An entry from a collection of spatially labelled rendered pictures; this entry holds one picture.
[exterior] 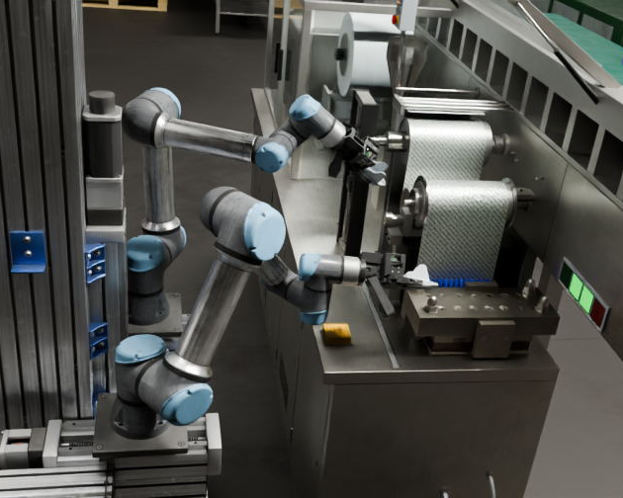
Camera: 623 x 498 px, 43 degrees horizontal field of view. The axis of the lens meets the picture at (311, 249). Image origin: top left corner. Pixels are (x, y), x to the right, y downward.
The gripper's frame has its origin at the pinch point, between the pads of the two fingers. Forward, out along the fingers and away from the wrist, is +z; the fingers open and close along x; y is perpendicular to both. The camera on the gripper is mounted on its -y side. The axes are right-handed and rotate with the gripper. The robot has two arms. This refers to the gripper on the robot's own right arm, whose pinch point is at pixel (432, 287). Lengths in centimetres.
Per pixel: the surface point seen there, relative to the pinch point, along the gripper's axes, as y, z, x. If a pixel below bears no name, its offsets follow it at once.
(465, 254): 13.7, 13.4, 15.2
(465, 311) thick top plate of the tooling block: -4.1, 11.5, 8.0
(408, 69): 85, 2, 47
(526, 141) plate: 48, 29, 10
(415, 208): 23.4, -3.4, 8.3
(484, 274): 9.6, 20.6, 19.6
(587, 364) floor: 5, 124, 165
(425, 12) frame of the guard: 117, 10, 62
